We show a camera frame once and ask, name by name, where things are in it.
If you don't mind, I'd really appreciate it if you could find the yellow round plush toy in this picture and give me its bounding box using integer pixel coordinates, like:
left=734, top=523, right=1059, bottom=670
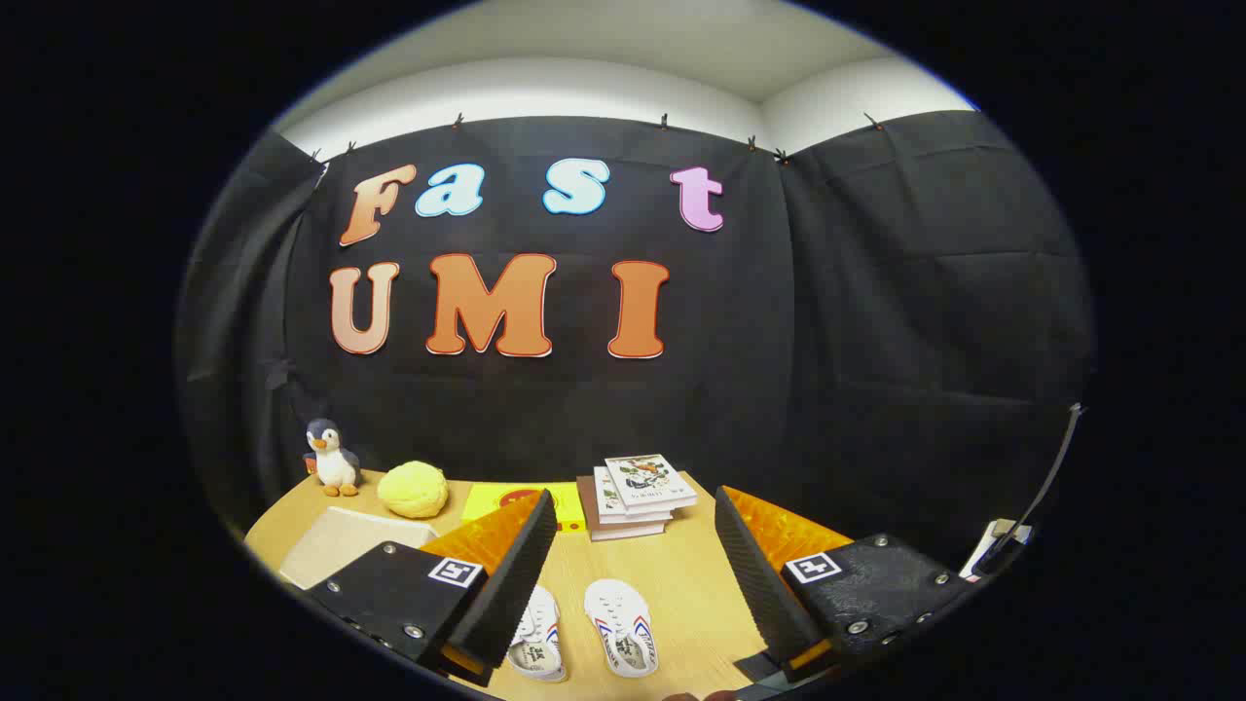
left=377, top=461, right=451, bottom=520

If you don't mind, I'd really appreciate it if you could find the yellow book with red circle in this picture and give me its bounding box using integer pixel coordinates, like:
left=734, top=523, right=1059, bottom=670
left=460, top=482, right=588, bottom=532

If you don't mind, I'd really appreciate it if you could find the illustrated white book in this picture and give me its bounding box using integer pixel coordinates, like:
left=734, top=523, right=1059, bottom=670
left=604, top=454, right=699, bottom=513
left=593, top=465, right=678, bottom=527

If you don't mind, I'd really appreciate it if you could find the thin black strap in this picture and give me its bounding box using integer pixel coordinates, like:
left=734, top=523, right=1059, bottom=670
left=973, top=404, right=1084, bottom=575

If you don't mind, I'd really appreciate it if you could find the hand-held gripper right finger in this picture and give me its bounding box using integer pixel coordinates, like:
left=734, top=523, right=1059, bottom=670
left=714, top=485, right=979, bottom=683

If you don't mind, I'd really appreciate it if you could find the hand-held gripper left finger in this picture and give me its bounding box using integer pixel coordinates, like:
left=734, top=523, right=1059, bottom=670
left=305, top=489, right=560, bottom=687

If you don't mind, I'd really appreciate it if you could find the penguin plush toy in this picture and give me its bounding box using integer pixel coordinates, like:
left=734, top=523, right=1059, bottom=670
left=303, top=418, right=362, bottom=498

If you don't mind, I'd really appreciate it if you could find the white canvas shoe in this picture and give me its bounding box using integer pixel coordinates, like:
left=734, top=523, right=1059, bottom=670
left=506, top=584, right=568, bottom=683
left=583, top=578, right=660, bottom=679

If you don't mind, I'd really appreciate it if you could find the beige fabric storage box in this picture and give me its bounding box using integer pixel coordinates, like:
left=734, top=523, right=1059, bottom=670
left=280, top=506, right=441, bottom=591

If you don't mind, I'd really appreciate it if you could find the small white object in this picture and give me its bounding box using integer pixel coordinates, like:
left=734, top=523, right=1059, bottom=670
left=959, top=519, right=1033, bottom=582

